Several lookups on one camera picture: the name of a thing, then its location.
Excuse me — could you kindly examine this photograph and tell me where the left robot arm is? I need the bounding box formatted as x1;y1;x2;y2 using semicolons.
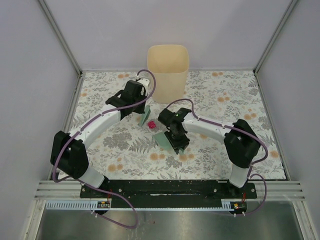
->
50;78;150;198

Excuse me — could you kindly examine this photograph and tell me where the beige waste bin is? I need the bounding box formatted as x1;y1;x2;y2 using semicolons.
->
147;44;190;104

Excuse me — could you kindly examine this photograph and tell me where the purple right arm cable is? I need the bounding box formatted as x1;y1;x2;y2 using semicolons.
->
164;98;269;218

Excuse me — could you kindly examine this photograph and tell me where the floral table cloth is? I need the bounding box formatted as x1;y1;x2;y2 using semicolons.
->
70;70;287;180

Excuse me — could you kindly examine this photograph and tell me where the slotted cable duct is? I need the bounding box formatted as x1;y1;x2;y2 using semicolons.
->
46;196;247;211

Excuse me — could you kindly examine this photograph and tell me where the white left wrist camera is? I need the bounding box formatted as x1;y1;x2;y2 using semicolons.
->
135;78;151;89

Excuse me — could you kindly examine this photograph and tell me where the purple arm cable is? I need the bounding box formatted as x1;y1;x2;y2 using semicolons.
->
164;98;269;218
51;69;158;229

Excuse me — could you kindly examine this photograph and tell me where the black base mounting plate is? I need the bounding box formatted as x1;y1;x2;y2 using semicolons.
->
79;178;258;202

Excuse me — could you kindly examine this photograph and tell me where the pink paper scrap right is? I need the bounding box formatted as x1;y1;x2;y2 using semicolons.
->
147;121;157;129

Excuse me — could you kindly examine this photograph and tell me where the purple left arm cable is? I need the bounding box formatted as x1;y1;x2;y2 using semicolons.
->
51;69;158;229

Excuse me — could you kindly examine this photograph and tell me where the green dustpan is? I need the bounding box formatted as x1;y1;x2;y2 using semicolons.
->
152;131;185;156

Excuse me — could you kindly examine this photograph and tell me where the green hand brush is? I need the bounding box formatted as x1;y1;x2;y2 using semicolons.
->
138;105;151;127

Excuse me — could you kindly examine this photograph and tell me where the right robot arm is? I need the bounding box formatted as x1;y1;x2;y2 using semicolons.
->
154;107;262;198

